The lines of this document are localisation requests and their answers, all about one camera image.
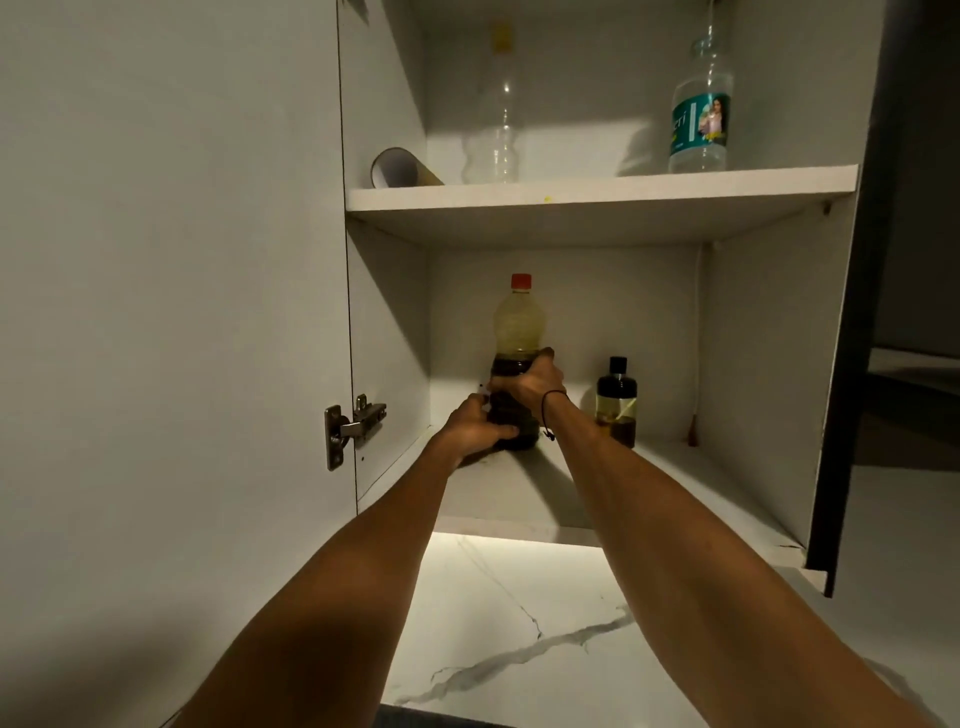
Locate white wall cabinet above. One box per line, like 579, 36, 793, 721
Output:
336, 0, 886, 594

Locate dark cabinet door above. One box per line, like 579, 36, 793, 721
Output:
805, 0, 912, 599

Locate clear bottle with teal label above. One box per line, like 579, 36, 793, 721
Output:
668, 0, 735, 175

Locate white cabinet door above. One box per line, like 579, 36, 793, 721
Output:
0, 0, 358, 728

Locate person's left forearm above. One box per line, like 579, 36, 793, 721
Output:
168, 435, 470, 728

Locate person's left hand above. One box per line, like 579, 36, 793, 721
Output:
433, 393, 520, 469

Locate person's right hand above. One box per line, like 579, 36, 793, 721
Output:
489, 346, 568, 415

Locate white cabinet shelf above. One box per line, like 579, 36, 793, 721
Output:
345, 164, 861, 251

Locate large red-capped oil bottle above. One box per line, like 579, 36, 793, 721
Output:
483, 273, 548, 453

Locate metal cabinet hinge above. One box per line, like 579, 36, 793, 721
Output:
324, 393, 388, 473

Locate rolled paper tube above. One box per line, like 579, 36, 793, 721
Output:
370, 147, 445, 190

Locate clear empty yellow-capped bottle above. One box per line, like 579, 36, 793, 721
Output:
462, 21, 522, 186

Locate person's right forearm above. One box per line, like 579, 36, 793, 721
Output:
541, 391, 942, 728

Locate black wrist thread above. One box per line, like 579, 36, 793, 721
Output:
540, 388, 569, 442

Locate small black-capped oil bottle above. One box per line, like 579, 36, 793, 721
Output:
595, 356, 639, 450

